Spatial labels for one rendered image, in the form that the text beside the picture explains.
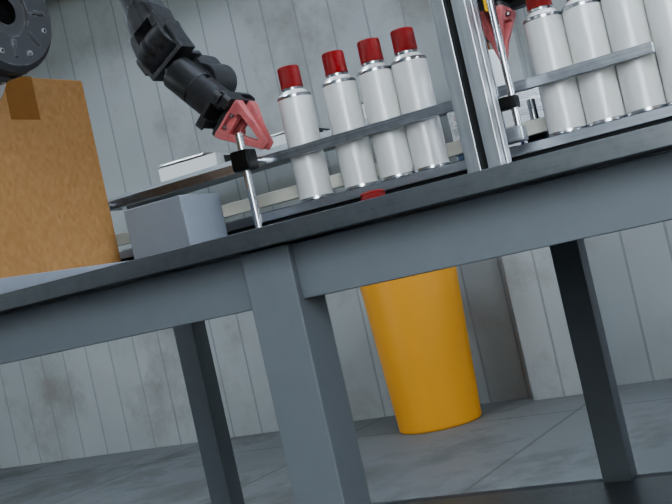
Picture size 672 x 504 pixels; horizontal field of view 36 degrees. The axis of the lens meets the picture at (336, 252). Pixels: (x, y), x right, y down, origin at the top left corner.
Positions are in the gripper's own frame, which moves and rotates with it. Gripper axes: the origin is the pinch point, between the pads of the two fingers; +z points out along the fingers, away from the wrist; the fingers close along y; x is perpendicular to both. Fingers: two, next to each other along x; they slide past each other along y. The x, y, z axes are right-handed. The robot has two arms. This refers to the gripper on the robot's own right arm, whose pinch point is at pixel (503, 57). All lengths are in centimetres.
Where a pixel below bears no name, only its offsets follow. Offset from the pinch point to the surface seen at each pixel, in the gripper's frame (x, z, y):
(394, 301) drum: -272, 42, 149
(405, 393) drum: -275, 83, 155
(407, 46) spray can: 7.6, -4.0, 10.9
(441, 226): 49, 23, -4
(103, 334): 49, 26, 40
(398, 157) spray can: 8.5, 10.8, 15.4
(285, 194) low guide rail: 3.4, 11.2, 37.4
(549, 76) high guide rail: 10.4, 5.9, -8.4
